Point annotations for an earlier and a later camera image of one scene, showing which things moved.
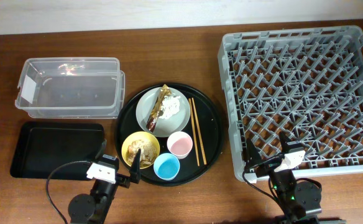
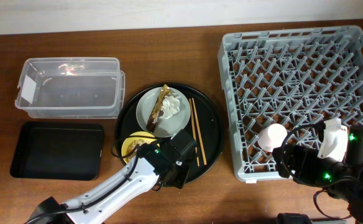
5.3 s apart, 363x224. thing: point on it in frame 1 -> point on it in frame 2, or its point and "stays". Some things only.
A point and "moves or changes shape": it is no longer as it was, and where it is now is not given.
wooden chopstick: (198, 130) stays
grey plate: (165, 127) stays
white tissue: (170, 106) stays
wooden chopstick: (194, 137) stays
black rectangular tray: (41, 146) stays
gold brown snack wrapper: (155, 113) stays
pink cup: (179, 144) moves or changes shape
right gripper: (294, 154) -> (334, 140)
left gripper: (124, 181) -> (180, 180)
